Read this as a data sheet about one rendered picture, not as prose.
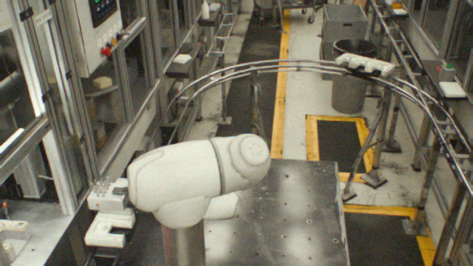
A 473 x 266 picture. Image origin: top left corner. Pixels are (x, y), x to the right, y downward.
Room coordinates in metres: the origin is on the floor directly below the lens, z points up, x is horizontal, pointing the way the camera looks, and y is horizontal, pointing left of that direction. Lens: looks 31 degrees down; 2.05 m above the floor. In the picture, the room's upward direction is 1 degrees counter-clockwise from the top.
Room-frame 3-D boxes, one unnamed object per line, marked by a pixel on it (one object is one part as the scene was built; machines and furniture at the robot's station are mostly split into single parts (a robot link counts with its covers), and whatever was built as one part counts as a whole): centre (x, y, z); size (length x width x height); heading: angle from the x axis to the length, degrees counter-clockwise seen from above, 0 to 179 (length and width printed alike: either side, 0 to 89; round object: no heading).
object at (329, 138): (3.15, -0.86, 0.01); 1.00 x 0.55 x 0.01; 173
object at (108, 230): (1.37, 0.47, 0.84); 0.36 x 0.14 x 0.10; 173
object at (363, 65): (2.82, -0.87, 0.84); 0.37 x 0.14 x 0.10; 51
